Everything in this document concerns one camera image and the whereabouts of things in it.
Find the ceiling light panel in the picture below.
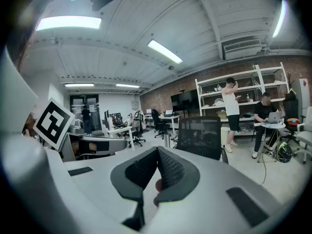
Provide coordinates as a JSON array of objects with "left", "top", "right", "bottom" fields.
[
  {"left": 64, "top": 82, "right": 95, "bottom": 88},
  {"left": 147, "top": 39, "right": 184, "bottom": 64},
  {"left": 272, "top": 0, "right": 289, "bottom": 39},
  {"left": 36, "top": 15, "right": 102, "bottom": 32},
  {"left": 115, "top": 83, "right": 140, "bottom": 89}
]

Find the black high-back chair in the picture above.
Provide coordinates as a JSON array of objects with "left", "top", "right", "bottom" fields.
[{"left": 282, "top": 89, "right": 305, "bottom": 143}]

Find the small round table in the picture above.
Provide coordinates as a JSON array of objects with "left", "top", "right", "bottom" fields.
[{"left": 254, "top": 121, "right": 286, "bottom": 156}]

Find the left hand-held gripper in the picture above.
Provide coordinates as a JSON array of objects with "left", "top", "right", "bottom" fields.
[{"left": 33, "top": 97, "right": 129, "bottom": 162}]

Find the long black floor cable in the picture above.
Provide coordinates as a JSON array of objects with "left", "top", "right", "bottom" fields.
[{"left": 261, "top": 142, "right": 268, "bottom": 185}]

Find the silver laptop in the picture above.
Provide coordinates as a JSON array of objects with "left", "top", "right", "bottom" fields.
[{"left": 264, "top": 111, "right": 283, "bottom": 124}]

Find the black wall screen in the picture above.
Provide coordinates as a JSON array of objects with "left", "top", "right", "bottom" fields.
[{"left": 170, "top": 89, "right": 202, "bottom": 112}]

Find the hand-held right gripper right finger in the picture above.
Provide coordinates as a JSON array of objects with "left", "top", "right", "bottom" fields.
[{"left": 143, "top": 146, "right": 305, "bottom": 234}]

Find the black mesh office chair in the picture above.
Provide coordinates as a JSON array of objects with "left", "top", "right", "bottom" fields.
[{"left": 175, "top": 116, "right": 230, "bottom": 165}]

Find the black green helmet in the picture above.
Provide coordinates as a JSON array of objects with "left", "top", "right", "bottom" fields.
[{"left": 276, "top": 141, "right": 293, "bottom": 163}]

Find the black swivel office chair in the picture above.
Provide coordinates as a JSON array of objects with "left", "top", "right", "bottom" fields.
[
  {"left": 130, "top": 119, "right": 147, "bottom": 147},
  {"left": 151, "top": 108, "right": 171, "bottom": 140}
]

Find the white air conditioner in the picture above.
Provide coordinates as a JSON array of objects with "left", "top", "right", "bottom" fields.
[{"left": 223, "top": 38, "right": 263, "bottom": 61}]

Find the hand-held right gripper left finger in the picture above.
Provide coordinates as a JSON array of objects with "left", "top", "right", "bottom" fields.
[{"left": 63, "top": 146, "right": 161, "bottom": 232}]

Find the white metal shelf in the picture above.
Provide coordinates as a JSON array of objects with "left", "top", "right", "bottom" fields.
[{"left": 195, "top": 62, "right": 293, "bottom": 137}]

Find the white office desk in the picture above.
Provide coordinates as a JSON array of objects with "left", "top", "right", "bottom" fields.
[
  {"left": 145, "top": 115, "right": 181, "bottom": 136},
  {"left": 101, "top": 125, "right": 135, "bottom": 151}
]

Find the black framed glass door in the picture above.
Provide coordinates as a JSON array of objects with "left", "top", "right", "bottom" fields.
[{"left": 69, "top": 94, "right": 100, "bottom": 134}]

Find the white tall cabinet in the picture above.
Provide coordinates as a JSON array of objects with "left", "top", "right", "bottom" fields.
[{"left": 292, "top": 78, "right": 311, "bottom": 118}]

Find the white office chair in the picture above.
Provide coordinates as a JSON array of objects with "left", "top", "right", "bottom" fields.
[{"left": 293, "top": 106, "right": 312, "bottom": 165}]

